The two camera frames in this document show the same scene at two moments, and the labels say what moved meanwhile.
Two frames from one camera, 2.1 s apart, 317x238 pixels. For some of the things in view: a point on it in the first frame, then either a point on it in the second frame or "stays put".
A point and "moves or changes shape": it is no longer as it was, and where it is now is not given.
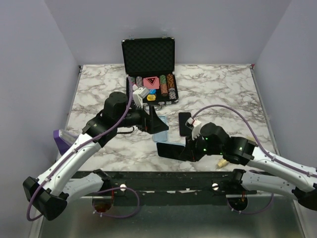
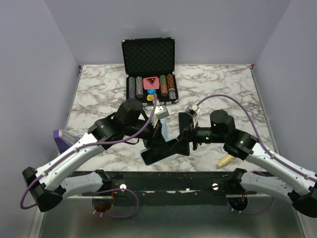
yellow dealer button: (151, 97) stays put
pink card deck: (152, 83) stays put
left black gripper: (151, 123) → (156, 139)
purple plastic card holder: (65, 139) stays put
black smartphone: (169, 150) moves or changes shape
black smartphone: (184, 129) stays put
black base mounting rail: (173, 188) stays put
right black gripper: (189, 153) → (182, 146)
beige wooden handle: (222, 162) stays put
